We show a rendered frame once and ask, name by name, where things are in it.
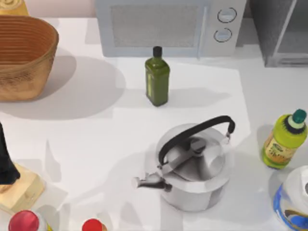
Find dark green bottle black cap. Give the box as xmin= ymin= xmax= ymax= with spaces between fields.
xmin=144 ymin=46 xmax=171 ymax=107

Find pale microwave oven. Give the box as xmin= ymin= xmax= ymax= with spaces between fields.
xmin=94 ymin=0 xmax=247 ymax=60

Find round microwave knob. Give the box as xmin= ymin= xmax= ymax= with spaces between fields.
xmin=213 ymin=27 xmax=233 ymax=43
xmin=217 ymin=7 xmax=238 ymax=23

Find red capped bottle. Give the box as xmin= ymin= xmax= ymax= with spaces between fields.
xmin=81 ymin=218 xmax=108 ymax=231
xmin=8 ymin=210 xmax=52 ymax=231

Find yellow-green bottle green cap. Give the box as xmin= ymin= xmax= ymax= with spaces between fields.
xmin=261 ymin=108 xmax=308 ymax=170

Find brown woven basket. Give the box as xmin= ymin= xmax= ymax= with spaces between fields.
xmin=0 ymin=15 xmax=60 ymax=102

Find grey cabinet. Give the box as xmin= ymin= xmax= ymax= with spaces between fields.
xmin=249 ymin=0 xmax=308 ymax=68

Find pale wooden block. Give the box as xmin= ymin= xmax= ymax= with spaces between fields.
xmin=0 ymin=162 xmax=46 ymax=213

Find white and blue container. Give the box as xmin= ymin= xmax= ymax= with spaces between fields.
xmin=272 ymin=165 xmax=308 ymax=231

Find yellow rounded object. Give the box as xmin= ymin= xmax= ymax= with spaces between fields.
xmin=0 ymin=0 xmax=29 ymax=17

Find silver kettle black handle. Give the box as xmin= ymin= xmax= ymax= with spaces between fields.
xmin=133 ymin=115 xmax=237 ymax=213

